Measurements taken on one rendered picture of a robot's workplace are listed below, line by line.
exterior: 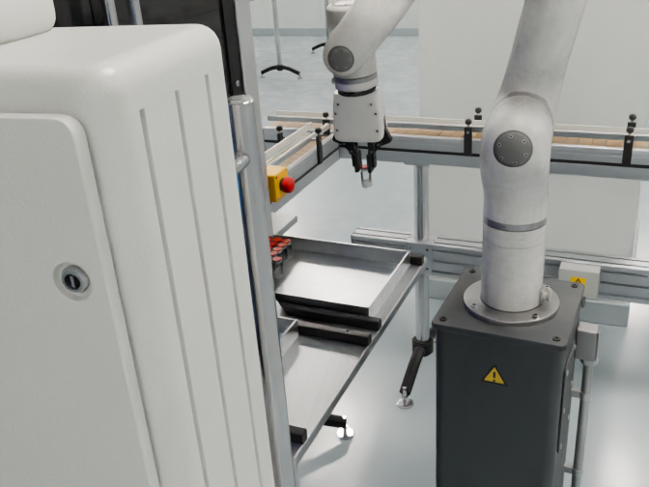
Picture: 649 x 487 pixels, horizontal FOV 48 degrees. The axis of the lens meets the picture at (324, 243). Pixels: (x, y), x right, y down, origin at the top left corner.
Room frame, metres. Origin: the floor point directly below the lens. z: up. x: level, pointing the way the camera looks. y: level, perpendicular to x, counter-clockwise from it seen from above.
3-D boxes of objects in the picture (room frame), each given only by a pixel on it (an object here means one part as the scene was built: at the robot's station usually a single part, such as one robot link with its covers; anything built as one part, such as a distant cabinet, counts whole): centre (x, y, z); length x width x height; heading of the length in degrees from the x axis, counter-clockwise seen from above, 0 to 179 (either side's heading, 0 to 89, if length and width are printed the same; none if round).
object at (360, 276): (1.40, 0.02, 0.90); 0.34 x 0.26 x 0.04; 64
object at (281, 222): (1.76, 0.16, 0.87); 0.14 x 0.13 x 0.02; 65
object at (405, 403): (2.29, -0.34, 0.07); 0.50 x 0.08 x 0.14; 155
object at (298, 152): (2.05, 0.13, 0.92); 0.69 x 0.16 x 0.16; 155
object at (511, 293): (1.29, -0.37, 0.95); 0.19 x 0.19 x 0.18
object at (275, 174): (1.73, 0.13, 1.00); 0.08 x 0.07 x 0.07; 65
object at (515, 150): (1.26, -0.36, 1.16); 0.19 x 0.12 x 0.24; 160
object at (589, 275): (2.00, -0.79, 0.50); 0.12 x 0.05 x 0.09; 65
